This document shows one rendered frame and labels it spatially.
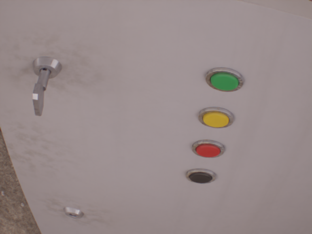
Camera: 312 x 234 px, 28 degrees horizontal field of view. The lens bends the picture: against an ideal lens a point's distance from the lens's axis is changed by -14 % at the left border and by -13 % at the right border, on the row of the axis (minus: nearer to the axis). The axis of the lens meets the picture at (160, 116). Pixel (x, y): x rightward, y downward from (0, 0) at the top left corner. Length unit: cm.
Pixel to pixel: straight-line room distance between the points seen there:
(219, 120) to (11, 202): 121
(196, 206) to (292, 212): 12
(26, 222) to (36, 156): 100
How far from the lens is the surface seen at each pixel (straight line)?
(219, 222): 81
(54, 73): 55
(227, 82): 53
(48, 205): 86
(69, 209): 84
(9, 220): 172
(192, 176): 68
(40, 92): 53
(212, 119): 58
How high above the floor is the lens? 159
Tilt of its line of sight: 61 degrees down
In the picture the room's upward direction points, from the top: 6 degrees clockwise
